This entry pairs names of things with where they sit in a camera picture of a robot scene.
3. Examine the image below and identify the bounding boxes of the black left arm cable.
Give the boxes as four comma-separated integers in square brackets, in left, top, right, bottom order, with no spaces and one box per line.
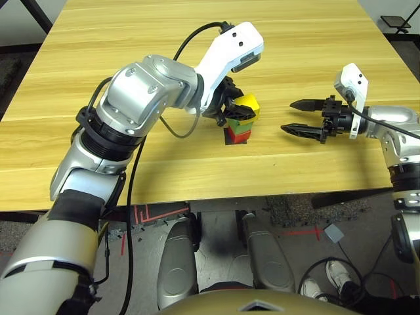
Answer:
[87,20,231,315]

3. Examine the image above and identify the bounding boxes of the black floor cable loop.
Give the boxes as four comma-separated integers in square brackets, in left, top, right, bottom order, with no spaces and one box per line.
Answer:
[296,235,405,303]

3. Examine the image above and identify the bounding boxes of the red floor tape cross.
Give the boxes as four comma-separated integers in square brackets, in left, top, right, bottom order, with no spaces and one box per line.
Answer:
[280,225,325,242]

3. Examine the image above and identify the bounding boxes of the yellow wooden block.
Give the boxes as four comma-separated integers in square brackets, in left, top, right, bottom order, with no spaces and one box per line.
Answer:
[234,93,261,125]

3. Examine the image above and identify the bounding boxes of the red wooden block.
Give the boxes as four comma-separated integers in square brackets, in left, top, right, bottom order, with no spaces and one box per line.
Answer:
[223,127,252,145]

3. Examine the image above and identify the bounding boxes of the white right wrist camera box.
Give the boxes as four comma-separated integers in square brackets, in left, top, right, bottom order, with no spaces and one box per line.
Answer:
[333,62,369,140]

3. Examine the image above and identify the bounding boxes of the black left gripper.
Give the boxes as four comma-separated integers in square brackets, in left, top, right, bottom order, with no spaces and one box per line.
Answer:
[203,77,257,127]

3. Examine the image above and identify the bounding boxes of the green wooden block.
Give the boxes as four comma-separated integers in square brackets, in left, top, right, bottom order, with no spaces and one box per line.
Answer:
[228,117,255,135]

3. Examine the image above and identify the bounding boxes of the grey robot left leg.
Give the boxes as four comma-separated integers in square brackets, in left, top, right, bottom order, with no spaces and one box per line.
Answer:
[156,215,200,311]

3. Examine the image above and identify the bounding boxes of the beige robot torso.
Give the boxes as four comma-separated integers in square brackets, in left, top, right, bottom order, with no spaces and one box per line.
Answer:
[156,287,362,315]

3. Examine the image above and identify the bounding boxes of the white bystander shoe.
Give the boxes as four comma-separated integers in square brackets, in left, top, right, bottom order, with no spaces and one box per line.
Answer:
[299,278,329,302]
[325,260,354,290]

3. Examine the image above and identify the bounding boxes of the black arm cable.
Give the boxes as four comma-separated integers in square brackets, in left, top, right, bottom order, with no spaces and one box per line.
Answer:
[344,90,420,136]
[87,20,231,315]

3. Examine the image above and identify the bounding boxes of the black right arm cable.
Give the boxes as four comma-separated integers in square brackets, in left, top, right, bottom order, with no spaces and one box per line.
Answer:
[344,90,420,136]

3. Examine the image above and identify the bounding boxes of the grey robot right leg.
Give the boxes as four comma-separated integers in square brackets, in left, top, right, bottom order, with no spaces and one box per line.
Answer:
[240,212,297,293]

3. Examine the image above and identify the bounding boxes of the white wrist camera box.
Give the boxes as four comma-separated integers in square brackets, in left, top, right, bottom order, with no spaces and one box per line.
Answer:
[192,21,265,113]
[333,62,369,140]

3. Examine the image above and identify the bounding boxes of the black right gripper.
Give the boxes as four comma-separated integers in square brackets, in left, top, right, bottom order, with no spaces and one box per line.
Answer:
[280,94,354,145]

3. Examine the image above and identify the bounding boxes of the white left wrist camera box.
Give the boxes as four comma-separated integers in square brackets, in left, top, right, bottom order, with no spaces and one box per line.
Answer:
[192,21,265,113]

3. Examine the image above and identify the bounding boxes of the grey robot leg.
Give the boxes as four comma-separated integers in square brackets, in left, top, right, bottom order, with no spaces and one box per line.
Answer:
[156,215,200,311]
[240,212,297,293]

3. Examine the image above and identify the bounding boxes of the black diagonal bar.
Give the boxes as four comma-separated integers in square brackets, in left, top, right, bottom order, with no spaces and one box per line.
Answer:
[18,0,54,34]

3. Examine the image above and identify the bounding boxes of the black stand with flat base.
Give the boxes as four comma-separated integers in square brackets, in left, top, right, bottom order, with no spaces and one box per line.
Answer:
[380,0,420,34]

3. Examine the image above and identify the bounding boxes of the small grey floor box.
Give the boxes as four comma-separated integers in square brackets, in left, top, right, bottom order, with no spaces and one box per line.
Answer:
[324,224,346,244]

